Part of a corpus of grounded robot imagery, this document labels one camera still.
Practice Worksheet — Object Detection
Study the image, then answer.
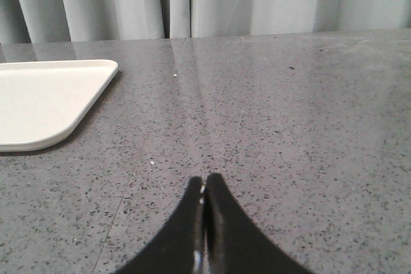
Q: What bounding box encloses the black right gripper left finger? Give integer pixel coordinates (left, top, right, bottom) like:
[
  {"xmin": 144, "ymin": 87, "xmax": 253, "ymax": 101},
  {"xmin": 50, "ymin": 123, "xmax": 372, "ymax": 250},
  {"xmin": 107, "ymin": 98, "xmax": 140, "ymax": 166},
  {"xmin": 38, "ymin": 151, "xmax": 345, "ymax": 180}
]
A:
[{"xmin": 116, "ymin": 176, "xmax": 205, "ymax": 273}]

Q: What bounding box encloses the grey pleated curtain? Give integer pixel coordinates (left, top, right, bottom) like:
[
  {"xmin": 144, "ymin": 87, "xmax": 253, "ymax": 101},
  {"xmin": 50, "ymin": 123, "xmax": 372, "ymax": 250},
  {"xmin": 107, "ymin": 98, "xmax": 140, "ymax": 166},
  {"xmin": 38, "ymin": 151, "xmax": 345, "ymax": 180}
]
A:
[{"xmin": 1, "ymin": 0, "xmax": 410, "ymax": 44}]

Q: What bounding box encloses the cream rectangular plastic tray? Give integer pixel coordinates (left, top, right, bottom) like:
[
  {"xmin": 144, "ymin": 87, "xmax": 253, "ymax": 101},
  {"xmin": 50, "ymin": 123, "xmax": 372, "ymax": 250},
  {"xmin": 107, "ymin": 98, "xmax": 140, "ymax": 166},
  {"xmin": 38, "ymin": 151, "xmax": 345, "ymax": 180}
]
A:
[{"xmin": 1, "ymin": 59, "xmax": 118, "ymax": 152}]

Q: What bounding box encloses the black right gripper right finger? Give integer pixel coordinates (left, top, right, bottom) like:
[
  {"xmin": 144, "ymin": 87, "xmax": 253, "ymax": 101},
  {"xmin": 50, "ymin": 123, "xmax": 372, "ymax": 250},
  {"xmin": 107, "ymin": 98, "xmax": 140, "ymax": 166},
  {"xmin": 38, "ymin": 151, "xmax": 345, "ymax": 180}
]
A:
[{"xmin": 205, "ymin": 173, "xmax": 311, "ymax": 273}]

